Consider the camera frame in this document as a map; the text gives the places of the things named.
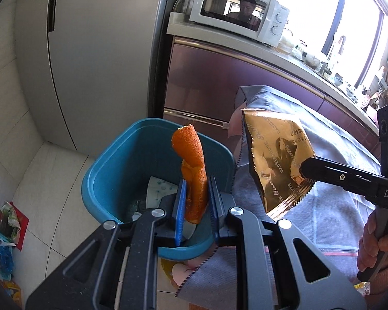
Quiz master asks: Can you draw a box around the orange cardboard box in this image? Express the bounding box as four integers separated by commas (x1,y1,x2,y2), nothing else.
0,279,23,309

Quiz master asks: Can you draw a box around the pink stool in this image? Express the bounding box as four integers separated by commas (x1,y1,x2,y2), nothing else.
161,254,214,286

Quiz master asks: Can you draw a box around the checked grey tablecloth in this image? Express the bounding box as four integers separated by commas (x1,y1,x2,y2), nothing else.
175,86,388,304

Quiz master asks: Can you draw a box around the grey refrigerator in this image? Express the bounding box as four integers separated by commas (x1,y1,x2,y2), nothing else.
14,0,176,151

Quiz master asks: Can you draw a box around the pink under cloth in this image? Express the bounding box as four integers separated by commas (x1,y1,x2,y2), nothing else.
229,108,244,138

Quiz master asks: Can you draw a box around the kitchen window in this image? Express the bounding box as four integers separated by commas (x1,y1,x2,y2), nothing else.
272,0,388,88

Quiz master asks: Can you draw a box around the blue plastic bin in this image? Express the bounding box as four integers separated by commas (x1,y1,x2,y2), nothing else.
81,118,235,261

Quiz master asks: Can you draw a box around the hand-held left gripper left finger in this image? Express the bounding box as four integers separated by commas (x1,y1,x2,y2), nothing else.
26,178,188,310

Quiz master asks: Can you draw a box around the white microwave oven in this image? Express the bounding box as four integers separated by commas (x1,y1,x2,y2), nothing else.
189,0,290,48

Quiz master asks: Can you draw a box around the gold snack bag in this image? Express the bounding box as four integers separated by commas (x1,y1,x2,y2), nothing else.
239,108,317,223

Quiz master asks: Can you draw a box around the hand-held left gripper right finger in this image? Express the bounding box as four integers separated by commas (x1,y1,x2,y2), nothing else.
208,176,367,310

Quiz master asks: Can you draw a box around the white kitchen countertop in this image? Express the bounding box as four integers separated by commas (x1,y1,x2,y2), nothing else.
166,12,380,136

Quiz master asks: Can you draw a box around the orange peel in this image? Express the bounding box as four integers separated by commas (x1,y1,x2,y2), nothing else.
171,123,209,225

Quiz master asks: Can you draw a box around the white floral paper napkin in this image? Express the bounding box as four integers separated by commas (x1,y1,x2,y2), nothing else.
145,176,179,208

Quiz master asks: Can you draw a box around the person's right hand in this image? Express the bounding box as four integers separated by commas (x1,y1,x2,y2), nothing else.
357,215,387,273

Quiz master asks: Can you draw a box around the white plastic container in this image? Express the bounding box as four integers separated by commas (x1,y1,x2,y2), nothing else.
279,34,294,52

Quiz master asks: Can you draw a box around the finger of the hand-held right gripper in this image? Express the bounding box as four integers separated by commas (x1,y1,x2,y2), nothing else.
300,157,385,199

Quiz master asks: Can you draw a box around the red gift bag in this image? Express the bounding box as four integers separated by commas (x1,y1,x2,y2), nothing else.
0,201,30,252

